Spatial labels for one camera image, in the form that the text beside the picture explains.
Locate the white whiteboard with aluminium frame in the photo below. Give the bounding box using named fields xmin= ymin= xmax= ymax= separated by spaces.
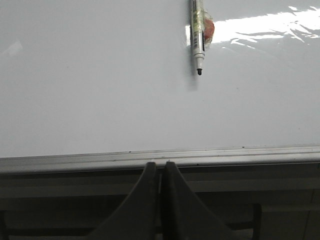
xmin=0 ymin=0 xmax=320 ymax=175

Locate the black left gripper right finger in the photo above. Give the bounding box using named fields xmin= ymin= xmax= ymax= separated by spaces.
xmin=162 ymin=161 xmax=238 ymax=240

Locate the white whiteboard marker pen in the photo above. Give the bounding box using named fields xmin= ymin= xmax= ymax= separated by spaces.
xmin=190 ymin=0 xmax=215 ymax=76

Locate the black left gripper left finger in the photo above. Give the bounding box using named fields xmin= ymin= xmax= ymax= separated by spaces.
xmin=85 ymin=162 xmax=157 ymax=240

